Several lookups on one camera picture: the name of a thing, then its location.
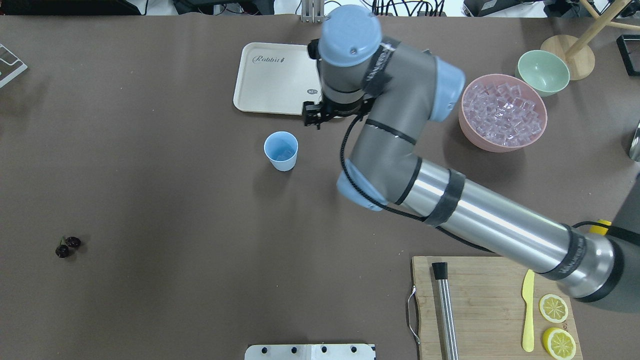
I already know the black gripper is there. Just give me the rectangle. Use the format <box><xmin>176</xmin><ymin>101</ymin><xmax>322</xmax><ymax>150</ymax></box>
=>
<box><xmin>302</xmin><ymin>39</ymin><xmax>376</xmax><ymax>130</ymax></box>

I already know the clear ice cubes pile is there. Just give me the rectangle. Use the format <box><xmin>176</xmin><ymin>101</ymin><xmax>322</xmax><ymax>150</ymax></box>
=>
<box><xmin>463</xmin><ymin>81</ymin><xmax>544</xmax><ymax>148</ymax></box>

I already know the dark cherries pair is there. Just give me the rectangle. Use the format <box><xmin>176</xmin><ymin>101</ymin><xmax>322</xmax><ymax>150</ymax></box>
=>
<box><xmin>55</xmin><ymin>236</ymin><xmax>82</xmax><ymax>259</ymax></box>

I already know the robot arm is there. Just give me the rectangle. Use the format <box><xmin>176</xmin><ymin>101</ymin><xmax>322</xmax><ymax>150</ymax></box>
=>
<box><xmin>302</xmin><ymin>5</ymin><xmax>640</xmax><ymax>313</ymax></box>

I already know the light blue cup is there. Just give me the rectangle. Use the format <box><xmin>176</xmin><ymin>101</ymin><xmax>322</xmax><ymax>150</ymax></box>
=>
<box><xmin>263</xmin><ymin>131</ymin><xmax>298</xmax><ymax>172</ymax></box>

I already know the wooden cup stand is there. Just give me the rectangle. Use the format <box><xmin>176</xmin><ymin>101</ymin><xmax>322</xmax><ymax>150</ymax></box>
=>
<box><xmin>540</xmin><ymin>0</ymin><xmax>639</xmax><ymax>81</ymax></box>

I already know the white cup rack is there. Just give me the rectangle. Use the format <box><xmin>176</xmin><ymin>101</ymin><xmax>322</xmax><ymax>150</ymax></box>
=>
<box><xmin>0</xmin><ymin>44</ymin><xmax>28</xmax><ymax>88</ymax></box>

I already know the cream rabbit tray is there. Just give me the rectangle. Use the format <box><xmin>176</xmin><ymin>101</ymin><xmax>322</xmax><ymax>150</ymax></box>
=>
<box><xmin>233</xmin><ymin>42</ymin><xmax>323</xmax><ymax>116</ymax></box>

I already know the pink bowl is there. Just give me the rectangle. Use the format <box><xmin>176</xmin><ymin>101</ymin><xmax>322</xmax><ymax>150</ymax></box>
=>
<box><xmin>458</xmin><ymin>74</ymin><xmax>549</xmax><ymax>153</ymax></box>

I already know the steel muddler black tip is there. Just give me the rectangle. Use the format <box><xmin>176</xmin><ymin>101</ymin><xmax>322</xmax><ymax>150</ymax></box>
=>
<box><xmin>431</xmin><ymin>262</ymin><xmax>460</xmax><ymax>360</ymax></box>

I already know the mint green bowl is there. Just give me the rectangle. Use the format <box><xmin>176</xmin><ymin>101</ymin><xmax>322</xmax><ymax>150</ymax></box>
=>
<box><xmin>515</xmin><ymin>49</ymin><xmax>570</xmax><ymax>97</ymax></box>

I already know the wooden cutting board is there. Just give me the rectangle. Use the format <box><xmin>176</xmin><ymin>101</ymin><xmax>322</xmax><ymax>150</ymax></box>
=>
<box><xmin>412</xmin><ymin>256</ymin><xmax>562</xmax><ymax>360</ymax></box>

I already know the yellow plastic knife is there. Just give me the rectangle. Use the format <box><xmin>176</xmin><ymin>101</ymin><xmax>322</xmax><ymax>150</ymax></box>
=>
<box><xmin>521</xmin><ymin>269</ymin><xmax>535</xmax><ymax>353</ymax></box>

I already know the yellow lemon near board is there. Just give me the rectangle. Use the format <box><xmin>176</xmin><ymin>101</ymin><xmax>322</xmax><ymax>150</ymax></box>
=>
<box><xmin>589</xmin><ymin>219</ymin><xmax>612</xmax><ymax>236</ymax></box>

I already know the lemon slice lower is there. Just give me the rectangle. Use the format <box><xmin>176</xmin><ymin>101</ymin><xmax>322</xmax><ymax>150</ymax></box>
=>
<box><xmin>538</xmin><ymin>293</ymin><xmax>569</xmax><ymax>324</ymax></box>

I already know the lemon slice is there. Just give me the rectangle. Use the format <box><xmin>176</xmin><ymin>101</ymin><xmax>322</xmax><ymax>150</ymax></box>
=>
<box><xmin>538</xmin><ymin>293</ymin><xmax>569</xmax><ymax>324</ymax></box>
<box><xmin>542</xmin><ymin>327</ymin><xmax>578</xmax><ymax>360</ymax></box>

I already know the wine glass rack tray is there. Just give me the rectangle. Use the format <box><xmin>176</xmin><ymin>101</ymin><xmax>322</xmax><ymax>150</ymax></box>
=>
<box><xmin>615</xmin><ymin>34</ymin><xmax>640</xmax><ymax>76</ymax></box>

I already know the lemon slice upper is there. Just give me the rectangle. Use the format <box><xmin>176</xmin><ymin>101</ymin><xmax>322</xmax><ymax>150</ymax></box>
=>
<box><xmin>542</xmin><ymin>327</ymin><xmax>578</xmax><ymax>360</ymax></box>

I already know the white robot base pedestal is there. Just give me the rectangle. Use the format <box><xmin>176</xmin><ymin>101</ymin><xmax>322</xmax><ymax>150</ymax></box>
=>
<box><xmin>244</xmin><ymin>343</ymin><xmax>377</xmax><ymax>360</ymax></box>

